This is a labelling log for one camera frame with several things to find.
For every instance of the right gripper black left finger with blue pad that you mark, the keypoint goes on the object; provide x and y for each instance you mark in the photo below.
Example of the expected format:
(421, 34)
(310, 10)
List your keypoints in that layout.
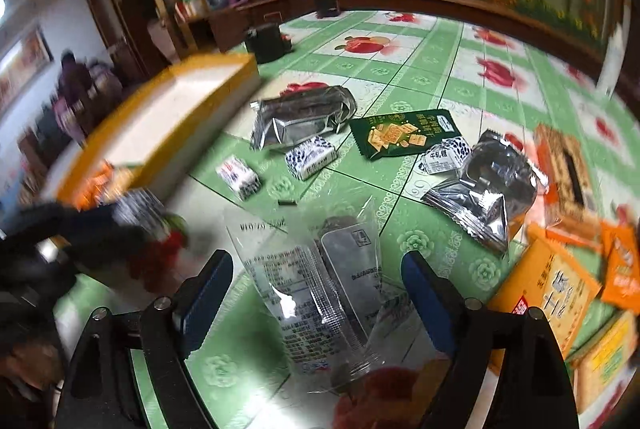
(100, 388)

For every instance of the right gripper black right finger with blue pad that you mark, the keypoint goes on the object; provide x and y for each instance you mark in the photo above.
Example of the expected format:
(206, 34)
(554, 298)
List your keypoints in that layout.
(533, 389)

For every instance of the Weidan cracker pack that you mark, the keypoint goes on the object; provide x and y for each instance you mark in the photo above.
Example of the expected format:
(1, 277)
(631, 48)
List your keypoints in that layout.
(599, 361)

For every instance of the orange sunflower seed packet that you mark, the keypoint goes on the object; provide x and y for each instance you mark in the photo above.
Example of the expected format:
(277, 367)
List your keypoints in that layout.
(621, 286)

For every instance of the orange yellow cracker box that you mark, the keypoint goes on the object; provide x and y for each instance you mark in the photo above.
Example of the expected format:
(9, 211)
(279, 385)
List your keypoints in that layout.
(550, 278)

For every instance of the yellow white storage box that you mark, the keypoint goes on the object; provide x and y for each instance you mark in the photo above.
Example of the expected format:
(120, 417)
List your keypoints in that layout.
(163, 129)

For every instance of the brown patterned biscuit pack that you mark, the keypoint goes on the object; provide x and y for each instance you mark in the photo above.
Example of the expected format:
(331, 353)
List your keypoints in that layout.
(570, 197)

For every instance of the crumpled silver foil bag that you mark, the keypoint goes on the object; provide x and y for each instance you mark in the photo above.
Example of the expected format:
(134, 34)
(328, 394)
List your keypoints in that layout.
(490, 195)

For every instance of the clear plastic snack bag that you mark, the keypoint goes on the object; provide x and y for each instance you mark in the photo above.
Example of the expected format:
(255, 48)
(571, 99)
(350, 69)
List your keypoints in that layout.
(318, 269)

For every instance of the small red white candy packet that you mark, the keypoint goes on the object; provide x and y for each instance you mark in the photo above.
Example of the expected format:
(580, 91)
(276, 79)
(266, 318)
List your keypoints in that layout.
(240, 179)

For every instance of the blue white small packet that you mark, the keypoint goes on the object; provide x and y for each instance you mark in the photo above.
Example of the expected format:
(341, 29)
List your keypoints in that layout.
(448, 155)

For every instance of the blue white candy packet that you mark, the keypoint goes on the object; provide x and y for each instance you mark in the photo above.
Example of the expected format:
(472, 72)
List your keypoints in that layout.
(308, 158)

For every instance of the dark green cracker packet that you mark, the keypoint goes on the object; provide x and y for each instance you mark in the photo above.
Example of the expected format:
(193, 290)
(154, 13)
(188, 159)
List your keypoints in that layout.
(402, 134)

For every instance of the silver foil snack bag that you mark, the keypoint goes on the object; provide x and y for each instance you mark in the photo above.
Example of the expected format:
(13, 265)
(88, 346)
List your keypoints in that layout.
(300, 115)

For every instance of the black container on table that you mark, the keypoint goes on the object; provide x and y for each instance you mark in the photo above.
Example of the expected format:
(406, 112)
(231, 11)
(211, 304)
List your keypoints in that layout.
(267, 43)

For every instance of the dark jar at table edge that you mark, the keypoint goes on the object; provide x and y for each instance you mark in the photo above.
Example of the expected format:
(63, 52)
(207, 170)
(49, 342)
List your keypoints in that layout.
(326, 9)

